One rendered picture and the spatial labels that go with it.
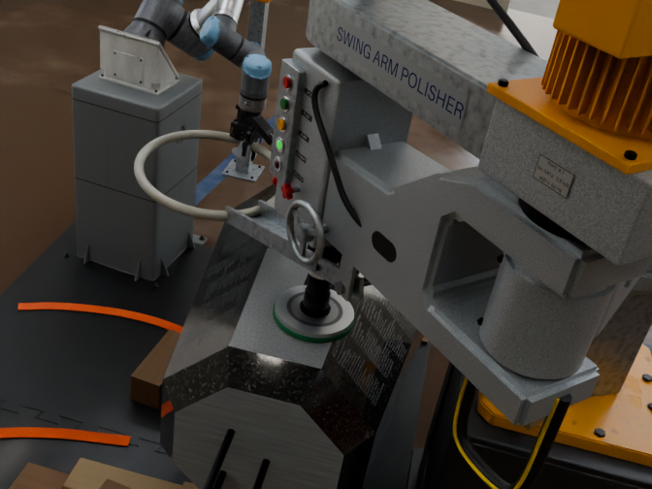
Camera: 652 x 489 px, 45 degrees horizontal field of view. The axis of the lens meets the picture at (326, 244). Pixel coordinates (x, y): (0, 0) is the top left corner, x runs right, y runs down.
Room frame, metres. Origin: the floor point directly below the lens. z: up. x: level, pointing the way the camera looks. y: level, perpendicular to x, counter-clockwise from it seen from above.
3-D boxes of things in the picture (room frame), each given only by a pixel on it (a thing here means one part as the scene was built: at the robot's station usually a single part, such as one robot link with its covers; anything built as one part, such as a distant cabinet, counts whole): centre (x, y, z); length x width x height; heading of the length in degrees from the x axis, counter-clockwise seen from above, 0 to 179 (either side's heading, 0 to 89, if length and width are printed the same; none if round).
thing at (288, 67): (1.65, 0.13, 1.40); 0.08 x 0.03 x 0.28; 37
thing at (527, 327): (1.14, -0.40, 1.37); 0.19 x 0.19 x 0.20
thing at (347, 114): (1.60, -0.05, 1.35); 0.36 x 0.22 x 0.45; 37
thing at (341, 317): (1.66, 0.00, 0.87); 0.21 x 0.21 x 0.01
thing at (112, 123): (3.03, 0.88, 0.43); 0.50 x 0.50 x 0.85; 76
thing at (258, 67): (2.39, 0.32, 1.21); 0.10 x 0.09 x 0.12; 16
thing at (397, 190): (1.34, -0.23, 1.33); 0.74 x 0.23 x 0.49; 37
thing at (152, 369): (2.19, 0.52, 0.07); 0.30 x 0.12 x 0.12; 167
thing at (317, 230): (1.50, 0.02, 1.22); 0.15 x 0.10 x 0.15; 37
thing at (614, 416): (1.70, -0.73, 0.76); 0.49 x 0.49 x 0.05; 83
